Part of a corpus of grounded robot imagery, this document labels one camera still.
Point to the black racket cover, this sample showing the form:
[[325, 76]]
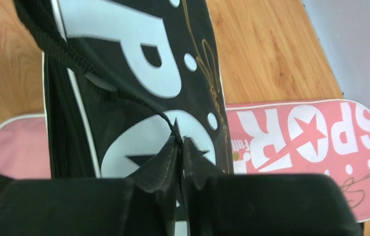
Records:
[[121, 77]]

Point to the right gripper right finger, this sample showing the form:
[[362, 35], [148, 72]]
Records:
[[220, 204]]

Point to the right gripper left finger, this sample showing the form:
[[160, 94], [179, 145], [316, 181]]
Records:
[[142, 204]]

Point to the pink racket cover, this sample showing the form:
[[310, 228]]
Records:
[[331, 137]]

